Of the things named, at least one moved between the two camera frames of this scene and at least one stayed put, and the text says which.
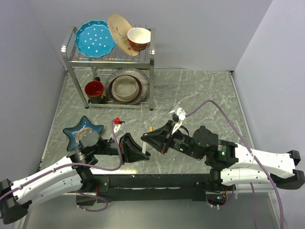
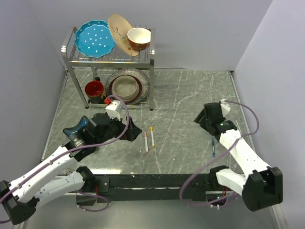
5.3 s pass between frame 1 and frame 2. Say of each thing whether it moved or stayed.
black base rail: stayed
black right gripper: moved
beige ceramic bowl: stayed
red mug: stayed
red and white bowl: stayed
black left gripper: moved
